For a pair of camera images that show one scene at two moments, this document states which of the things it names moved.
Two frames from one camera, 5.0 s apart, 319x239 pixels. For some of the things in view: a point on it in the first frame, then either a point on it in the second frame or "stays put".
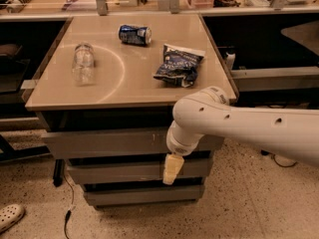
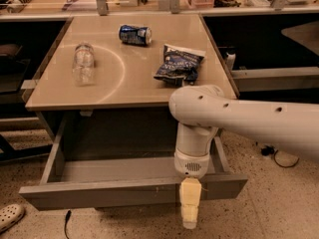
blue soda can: x=130 y=34 stays put
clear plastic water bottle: x=83 y=64 stays put
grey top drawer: x=126 y=143 to x=88 y=182
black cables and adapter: x=266 y=152 stays put
